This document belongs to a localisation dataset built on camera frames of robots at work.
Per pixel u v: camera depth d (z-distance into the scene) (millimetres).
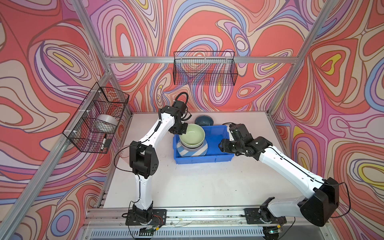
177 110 702
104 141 726
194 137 902
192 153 908
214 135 1038
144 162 515
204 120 1089
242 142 576
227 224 728
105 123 708
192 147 856
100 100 772
